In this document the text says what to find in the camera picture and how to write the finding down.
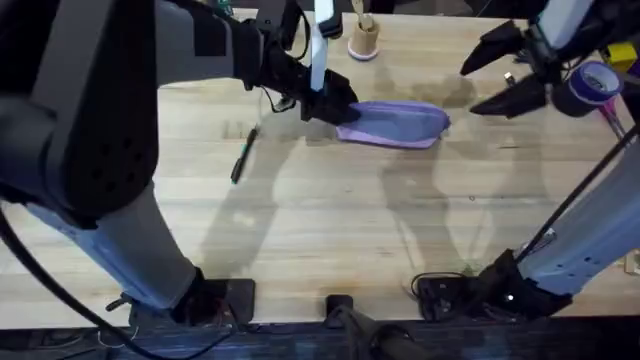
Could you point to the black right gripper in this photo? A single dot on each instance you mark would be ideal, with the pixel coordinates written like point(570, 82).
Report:
point(542, 55)

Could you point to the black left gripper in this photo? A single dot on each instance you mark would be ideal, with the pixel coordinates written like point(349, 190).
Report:
point(280, 67)

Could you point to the purple soft zip bag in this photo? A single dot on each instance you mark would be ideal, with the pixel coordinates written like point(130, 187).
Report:
point(400, 125)

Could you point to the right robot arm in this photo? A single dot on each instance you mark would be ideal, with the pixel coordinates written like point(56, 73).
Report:
point(590, 235)

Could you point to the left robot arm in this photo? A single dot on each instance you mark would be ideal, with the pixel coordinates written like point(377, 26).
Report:
point(100, 125)

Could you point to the small metal connector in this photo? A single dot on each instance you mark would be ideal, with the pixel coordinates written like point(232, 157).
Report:
point(509, 78)

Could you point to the left wrist upright flat plate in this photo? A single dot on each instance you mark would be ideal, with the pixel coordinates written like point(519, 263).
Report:
point(320, 45)

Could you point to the purple tape roll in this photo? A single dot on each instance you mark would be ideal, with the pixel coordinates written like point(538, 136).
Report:
point(595, 82)

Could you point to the wooden utensil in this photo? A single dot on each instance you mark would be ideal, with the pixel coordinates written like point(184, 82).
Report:
point(364, 15)

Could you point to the black pen with green clip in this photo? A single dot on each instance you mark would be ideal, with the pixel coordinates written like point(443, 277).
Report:
point(243, 156)

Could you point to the yellow box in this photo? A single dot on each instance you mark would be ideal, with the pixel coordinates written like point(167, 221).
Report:
point(621, 56)

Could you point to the small wooden block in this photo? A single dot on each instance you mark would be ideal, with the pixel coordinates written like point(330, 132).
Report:
point(632, 262)

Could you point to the black rail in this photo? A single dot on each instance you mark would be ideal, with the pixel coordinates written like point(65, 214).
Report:
point(250, 342)

